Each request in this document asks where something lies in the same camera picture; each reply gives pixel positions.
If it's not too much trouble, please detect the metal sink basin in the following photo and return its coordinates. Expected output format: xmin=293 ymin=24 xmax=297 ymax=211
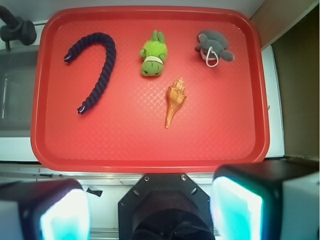
xmin=0 ymin=46 xmax=39 ymax=137

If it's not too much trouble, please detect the dark blue rope piece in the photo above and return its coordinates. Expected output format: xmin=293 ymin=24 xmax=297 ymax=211
xmin=63 ymin=32 xmax=117 ymax=116

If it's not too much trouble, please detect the black tape scrap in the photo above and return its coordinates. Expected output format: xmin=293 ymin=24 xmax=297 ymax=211
xmin=82 ymin=185 xmax=103 ymax=198

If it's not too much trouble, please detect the grey plush toy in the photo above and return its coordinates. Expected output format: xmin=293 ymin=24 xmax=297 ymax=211
xmin=195 ymin=30 xmax=235 ymax=68

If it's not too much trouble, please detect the black octagonal mount plate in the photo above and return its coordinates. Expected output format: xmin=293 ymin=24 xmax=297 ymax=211
xmin=118 ymin=173 xmax=215 ymax=240

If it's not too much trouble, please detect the orange spiral shell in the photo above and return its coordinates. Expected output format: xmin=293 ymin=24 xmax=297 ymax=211
xmin=164 ymin=77 xmax=187 ymax=129

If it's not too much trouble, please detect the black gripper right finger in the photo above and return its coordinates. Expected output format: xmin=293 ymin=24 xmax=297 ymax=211
xmin=210 ymin=158 xmax=320 ymax=240

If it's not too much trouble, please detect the red plastic tray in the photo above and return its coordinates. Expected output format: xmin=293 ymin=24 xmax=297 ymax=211
xmin=31 ymin=6 xmax=270 ymax=174

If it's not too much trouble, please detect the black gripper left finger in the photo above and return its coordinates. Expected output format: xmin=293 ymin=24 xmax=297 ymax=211
xmin=0 ymin=179 xmax=91 ymax=240

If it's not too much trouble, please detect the green plush toy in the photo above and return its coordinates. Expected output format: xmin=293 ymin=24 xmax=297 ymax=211
xmin=139 ymin=30 xmax=168 ymax=77

